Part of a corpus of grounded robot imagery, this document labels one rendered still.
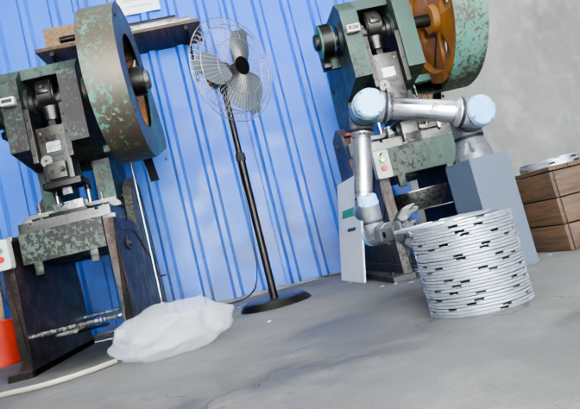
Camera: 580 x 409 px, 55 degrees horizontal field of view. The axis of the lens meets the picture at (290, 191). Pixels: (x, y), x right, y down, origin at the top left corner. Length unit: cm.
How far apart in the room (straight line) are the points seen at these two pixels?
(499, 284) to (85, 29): 212
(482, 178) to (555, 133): 260
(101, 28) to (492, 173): 185
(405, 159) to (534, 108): 214
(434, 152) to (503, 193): 67
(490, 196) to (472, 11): 109
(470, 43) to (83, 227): 211
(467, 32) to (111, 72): 173
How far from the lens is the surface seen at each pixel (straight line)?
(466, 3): 299
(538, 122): 477
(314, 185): 408
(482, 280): 154
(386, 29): 321
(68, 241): 280
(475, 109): 218
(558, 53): 503
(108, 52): 274
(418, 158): 284
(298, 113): 417
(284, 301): 287
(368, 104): 208
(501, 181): 230
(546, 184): 251
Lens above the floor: 30
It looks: 5 degrees up
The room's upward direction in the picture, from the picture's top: 14 degrees counter-clockwise
